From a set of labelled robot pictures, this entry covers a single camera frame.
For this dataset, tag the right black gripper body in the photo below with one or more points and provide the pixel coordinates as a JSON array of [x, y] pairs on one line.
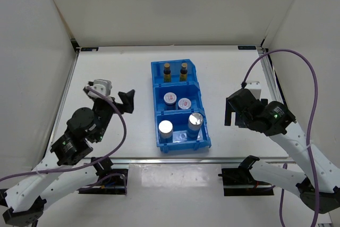
[[244, 123]]

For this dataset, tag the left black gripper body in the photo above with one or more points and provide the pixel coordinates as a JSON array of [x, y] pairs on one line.
[[104, 111]]

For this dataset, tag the silver-lid white jar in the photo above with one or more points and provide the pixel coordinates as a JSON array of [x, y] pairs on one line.
[[165, 130], [195, 122]]

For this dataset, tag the red-label lid jar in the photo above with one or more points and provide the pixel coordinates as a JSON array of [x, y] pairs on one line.
[[170, 100], [184, 104]]

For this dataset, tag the brown bottle yellow label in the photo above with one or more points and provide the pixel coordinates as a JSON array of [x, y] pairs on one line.
[[167, 72], [183, 72]]

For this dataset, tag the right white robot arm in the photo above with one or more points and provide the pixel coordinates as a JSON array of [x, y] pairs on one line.
[[317, 185]]

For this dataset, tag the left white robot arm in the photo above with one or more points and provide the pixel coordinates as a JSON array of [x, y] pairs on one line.
[[60, 172]]

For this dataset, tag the blue three-compartment plastic bin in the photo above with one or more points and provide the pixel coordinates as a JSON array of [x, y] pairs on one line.
[[179, 118]]

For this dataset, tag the right blue corner label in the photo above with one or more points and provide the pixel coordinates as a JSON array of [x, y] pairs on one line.
[[246, 48]]

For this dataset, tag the blue corner label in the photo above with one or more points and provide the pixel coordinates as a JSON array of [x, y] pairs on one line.
[[246, 48], [89, 49]]

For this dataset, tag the left blue corner label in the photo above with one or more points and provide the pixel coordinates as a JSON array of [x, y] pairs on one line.
[[89, 49]]

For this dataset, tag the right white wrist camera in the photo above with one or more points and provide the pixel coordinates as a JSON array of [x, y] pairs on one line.
[[255, 88]]

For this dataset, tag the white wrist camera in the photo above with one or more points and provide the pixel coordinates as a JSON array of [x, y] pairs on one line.
[[255, 88], [101, 86]]

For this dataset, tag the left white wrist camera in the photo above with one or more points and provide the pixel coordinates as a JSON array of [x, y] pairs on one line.
[[101, 86]]

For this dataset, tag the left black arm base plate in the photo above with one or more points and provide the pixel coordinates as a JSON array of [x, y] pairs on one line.
[[112, 183]]

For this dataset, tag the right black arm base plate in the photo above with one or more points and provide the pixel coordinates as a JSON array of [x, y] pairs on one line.
[[239, 182]]

